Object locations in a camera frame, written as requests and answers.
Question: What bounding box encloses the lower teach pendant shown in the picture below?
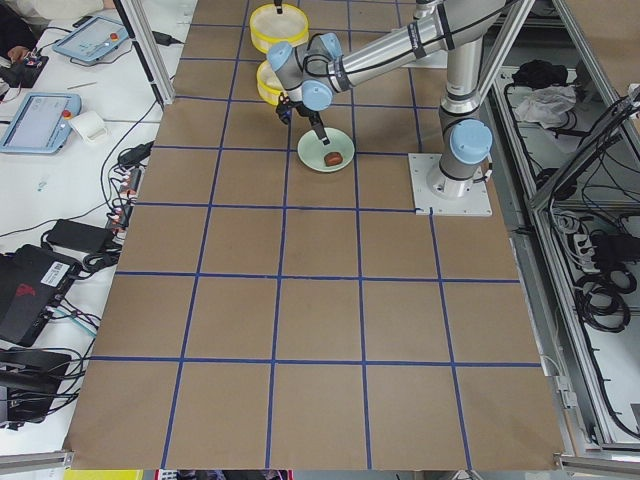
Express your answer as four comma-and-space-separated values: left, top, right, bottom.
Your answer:
1, 92, 82, 154

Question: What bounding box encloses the yellow steamer layer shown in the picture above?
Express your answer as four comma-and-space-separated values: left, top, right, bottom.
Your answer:
256, 60, 285, 106
249, 4, 309, 53

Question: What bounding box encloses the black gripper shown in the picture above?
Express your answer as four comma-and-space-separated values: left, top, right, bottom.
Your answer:
274, 0, 330, 145

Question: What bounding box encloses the crumpled white cloth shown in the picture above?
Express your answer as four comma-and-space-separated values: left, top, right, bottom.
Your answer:
514, 86, 576, 128

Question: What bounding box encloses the brown steamed bun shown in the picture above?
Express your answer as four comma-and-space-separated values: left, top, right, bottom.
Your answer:
323, 151, 344, 167

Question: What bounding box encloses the light green plate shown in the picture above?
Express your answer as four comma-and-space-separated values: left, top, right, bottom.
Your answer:
297, 127, 355, 173

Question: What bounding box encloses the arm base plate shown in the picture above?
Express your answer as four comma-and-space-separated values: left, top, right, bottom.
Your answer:
408, 153, 493, 217

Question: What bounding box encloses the teach pendant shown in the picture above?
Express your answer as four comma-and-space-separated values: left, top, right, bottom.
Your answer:
1, 92, 82, 154
52, 16, 129, 64

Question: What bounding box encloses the black power brick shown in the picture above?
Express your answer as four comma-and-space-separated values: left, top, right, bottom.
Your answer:
46, 219, 114, 253

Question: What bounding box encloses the upper teach pendant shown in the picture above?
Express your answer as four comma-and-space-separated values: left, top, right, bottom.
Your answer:
52, 16, 129, 64

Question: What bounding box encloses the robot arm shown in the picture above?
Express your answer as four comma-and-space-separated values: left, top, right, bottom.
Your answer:
267, 1, 506, 199

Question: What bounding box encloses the black laptop computer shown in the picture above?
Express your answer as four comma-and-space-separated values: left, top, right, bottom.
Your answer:
1, 244, 81, 347

